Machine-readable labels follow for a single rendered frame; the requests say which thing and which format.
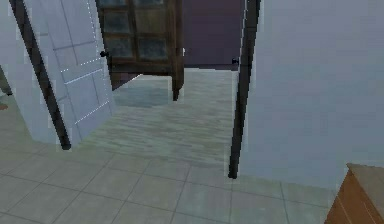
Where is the dark wooden glass-front cabinet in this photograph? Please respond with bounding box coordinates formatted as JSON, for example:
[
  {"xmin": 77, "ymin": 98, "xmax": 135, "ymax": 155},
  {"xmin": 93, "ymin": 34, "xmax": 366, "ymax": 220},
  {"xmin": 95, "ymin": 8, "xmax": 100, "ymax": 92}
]
[{"xmin": 95, "ymin": 0, "xmax": 185, "ymax": 102}]

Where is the pale grey panelled room door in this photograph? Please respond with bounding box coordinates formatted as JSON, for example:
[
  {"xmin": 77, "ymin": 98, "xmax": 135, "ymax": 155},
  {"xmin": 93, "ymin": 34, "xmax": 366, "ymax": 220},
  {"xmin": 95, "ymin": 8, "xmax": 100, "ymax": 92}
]
[{"xmin": 22, "ymin": 0, "xmax": 117, "ymax": 150}]

